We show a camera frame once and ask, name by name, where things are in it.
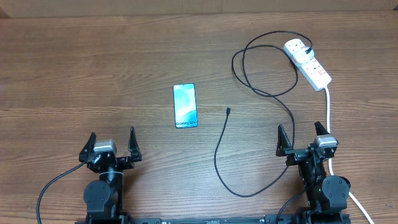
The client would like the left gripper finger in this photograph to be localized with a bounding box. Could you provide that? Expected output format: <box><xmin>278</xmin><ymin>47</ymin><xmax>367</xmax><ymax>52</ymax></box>
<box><xmin>128</xmin><ymin>126</ymin><xmax>142</xmax><ymax>162</ymax></box>
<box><xmin>78</xmin><ymin>132</ymin><xmax>96</xmax><ymax>162</ymax></box>

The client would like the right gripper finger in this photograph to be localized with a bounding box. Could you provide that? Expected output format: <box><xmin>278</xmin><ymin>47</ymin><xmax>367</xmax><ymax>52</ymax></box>
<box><xmin>314</xmin><ymin>121</ymin><xmax>330</xmax><ymax>136</ymax></box>
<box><xmin>275</xmin><ymin>124</ymin><xmax>293</xmax><ymax>157</ymax></box>

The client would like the black USB charging cable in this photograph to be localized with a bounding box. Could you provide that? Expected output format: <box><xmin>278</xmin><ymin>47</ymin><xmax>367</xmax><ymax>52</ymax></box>
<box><xmin>213</xmin><ymin>30</ymin><xmax>313</xmax><ymax>198</ymax></box>

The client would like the blue Galaxy smartphone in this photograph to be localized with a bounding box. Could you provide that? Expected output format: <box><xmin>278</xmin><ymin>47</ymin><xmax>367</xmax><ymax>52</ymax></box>
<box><xmin>173</xmin><ymin>83</ymin><xmax>198</xmax><ymax>128</ymax></box>

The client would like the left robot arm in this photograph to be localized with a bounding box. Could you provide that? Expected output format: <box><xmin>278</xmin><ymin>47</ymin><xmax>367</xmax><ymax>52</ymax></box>
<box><xmin>79</xmin><ymin>127</ymin><xmax>142</xmax><ymax>223</ymax></box>

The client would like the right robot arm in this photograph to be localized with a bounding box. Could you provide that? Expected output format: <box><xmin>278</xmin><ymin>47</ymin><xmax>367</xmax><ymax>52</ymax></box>
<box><xmin>276</xmin><ymin>121</ymin><xmax>351</xmax><ymax>223</ymax></box>

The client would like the white charger plug adapter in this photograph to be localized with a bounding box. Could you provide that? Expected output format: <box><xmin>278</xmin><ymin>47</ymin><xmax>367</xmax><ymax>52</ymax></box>
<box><xmin>293</xmin><ymin>47</ymin><xmax>315</xmax><ymax>64</ymax></box>

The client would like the white power strip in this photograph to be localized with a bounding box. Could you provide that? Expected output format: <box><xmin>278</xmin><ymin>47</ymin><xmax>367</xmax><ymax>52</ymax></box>
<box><xmin>284</xmin><ymin>39</ymin><xmax>331</xmax><ymax>91</ymax></box>

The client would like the white power strip cord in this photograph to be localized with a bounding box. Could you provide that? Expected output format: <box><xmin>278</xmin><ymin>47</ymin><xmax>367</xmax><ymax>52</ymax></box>
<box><xmin>323</xmin><ymin>86</ymin><xmax>375</xmax><ymax>224</ymax></box>

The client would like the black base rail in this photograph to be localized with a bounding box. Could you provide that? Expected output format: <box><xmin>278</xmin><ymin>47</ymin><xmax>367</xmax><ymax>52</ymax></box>
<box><xmin>74</xmin><ymin>213</ymin><xmax>352</xmax><ymax>224</ymax></box>

